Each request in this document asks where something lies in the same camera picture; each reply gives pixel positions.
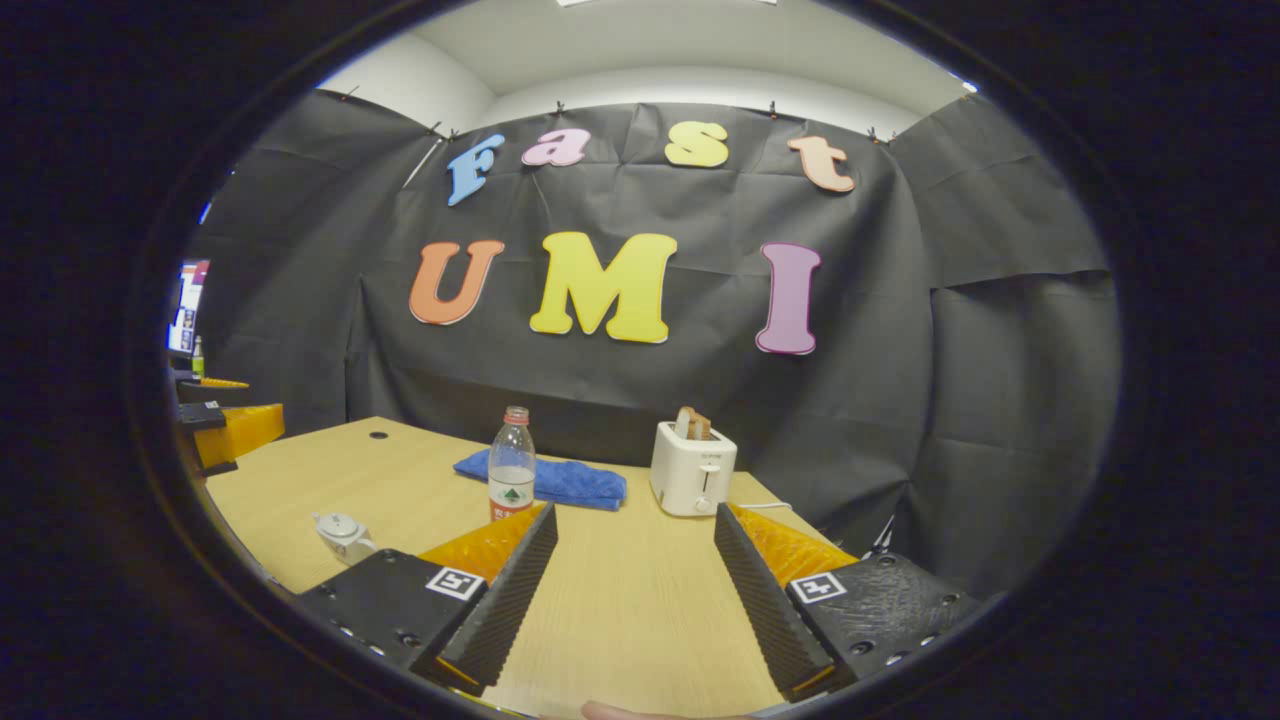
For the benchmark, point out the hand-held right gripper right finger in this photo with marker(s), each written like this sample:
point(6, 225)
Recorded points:
point(765, 600)

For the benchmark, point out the white toaster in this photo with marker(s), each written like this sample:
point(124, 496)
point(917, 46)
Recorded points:
point(690, 470)

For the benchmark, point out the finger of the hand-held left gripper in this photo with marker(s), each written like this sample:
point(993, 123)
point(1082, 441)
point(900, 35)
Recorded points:
point(215, 392)
point(245, 430)

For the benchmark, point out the computer monitor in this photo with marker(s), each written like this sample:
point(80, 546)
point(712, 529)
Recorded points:
point(187, 305)

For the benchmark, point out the clear plastic water bottle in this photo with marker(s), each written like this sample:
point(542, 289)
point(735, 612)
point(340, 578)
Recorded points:
point(512, 460)

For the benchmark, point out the white teacup lid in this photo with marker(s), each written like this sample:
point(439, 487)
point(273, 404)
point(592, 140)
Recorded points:
point(338, 523)

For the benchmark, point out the black backdrop cloth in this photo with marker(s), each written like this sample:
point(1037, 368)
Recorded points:
point(700, 400)

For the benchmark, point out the blue folded towel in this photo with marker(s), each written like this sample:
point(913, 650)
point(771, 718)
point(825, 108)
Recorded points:
point(580, 482)

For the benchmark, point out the green drink bottle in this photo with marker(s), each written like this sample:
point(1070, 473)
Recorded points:
point(197, 358)

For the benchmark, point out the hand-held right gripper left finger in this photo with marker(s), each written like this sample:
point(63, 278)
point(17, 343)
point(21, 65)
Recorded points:
point(500, 600)

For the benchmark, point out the toast slice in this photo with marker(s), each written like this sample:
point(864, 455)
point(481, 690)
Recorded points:
point(693, 424)

